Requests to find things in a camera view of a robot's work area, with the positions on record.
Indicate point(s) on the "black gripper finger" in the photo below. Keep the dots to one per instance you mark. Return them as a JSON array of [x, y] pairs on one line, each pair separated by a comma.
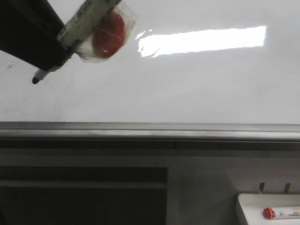
[[28, 31]]

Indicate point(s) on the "black white marker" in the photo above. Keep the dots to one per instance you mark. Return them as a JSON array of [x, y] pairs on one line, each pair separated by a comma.
[[77, 30]]

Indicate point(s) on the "red disc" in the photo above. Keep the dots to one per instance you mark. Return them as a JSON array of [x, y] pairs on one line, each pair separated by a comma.
[[109, 36]]

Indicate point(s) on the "grey aluminium whiteboard ledge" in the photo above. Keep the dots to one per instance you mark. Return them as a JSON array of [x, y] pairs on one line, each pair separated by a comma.
[[148, 131]]

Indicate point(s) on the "white whiteboard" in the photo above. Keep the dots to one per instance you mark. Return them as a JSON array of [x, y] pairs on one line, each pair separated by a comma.
[[193, 61]]

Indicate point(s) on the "white marker tray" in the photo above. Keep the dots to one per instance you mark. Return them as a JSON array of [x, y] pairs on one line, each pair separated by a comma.
[[249, 208]]

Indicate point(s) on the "red capped marker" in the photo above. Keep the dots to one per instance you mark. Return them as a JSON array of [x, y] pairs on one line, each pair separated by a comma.
[[278, 213]]

